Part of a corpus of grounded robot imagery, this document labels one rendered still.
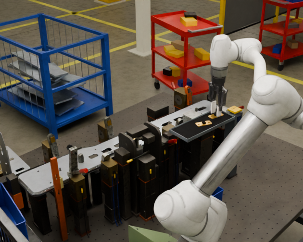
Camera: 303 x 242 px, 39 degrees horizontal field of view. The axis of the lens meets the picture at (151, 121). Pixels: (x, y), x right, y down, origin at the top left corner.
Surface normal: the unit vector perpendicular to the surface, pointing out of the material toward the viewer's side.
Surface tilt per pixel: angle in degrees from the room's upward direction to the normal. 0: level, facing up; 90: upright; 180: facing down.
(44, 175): 0
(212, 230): 81
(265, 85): 43
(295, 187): 0
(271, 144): 0
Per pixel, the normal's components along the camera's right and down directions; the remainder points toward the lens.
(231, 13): 0.71, 0.34
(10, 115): -0.01, -0.87
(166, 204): -0.74, -0.26
